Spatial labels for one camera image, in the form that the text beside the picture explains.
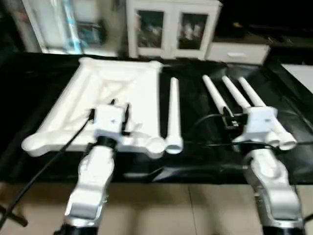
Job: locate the white plastic table leg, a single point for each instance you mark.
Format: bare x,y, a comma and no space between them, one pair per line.
234,95
215,98
174,112
252,95

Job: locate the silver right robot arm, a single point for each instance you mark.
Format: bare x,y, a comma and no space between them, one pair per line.
274,191

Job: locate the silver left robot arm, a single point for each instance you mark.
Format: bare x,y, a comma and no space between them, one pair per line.
95,186

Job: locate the white plastic table top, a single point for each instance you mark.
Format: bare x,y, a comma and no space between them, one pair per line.
112,83

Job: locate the black work mat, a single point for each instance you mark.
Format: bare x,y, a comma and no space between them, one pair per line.
195,161

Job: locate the white drawer unit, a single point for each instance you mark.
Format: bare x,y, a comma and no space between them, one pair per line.
237,51

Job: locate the teal storage box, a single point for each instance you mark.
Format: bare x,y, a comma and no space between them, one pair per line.
92,34

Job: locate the white glass-door cabinet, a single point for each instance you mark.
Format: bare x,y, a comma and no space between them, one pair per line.
171,29

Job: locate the black metal stand leg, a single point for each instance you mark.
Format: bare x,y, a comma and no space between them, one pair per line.
12,215

